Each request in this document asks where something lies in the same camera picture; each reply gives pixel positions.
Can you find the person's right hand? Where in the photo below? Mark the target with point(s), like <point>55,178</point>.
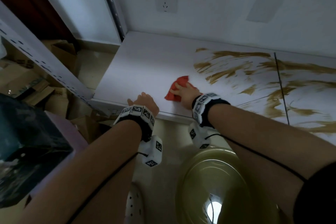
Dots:
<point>187,96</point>

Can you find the person's left hand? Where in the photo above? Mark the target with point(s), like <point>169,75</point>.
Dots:
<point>145,103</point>

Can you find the red cleaning cloth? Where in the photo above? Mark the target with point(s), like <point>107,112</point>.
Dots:
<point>176,87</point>

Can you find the white metal shelf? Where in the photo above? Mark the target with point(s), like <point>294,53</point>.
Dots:
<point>147,69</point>

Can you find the pink box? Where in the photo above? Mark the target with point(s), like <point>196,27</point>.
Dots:
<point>76,137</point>

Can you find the dark green labelled box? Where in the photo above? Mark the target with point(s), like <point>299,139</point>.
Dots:
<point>29,139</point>

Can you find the person's right forearm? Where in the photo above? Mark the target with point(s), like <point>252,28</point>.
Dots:
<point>262,139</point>

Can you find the person's left forearm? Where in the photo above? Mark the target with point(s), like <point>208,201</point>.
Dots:
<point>86,168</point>

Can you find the black left wristband with markers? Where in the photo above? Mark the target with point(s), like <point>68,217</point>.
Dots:
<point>139,118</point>

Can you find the black wristband with markers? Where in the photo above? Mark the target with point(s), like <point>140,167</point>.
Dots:
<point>139,118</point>
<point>206,105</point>

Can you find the black right wristband with markers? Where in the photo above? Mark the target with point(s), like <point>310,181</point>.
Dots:
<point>206,105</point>

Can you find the yellow plastic basin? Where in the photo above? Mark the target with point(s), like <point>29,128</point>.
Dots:
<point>215,179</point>

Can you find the white clog shoe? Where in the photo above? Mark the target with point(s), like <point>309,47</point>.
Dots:
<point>134,205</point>

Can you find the pile of cardboard boxes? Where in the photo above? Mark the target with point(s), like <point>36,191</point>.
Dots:
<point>29,82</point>

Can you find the white wall socket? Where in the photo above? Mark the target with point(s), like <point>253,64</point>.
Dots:
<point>166,0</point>

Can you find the blank white wall plate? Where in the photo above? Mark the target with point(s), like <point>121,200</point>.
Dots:
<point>263,10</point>

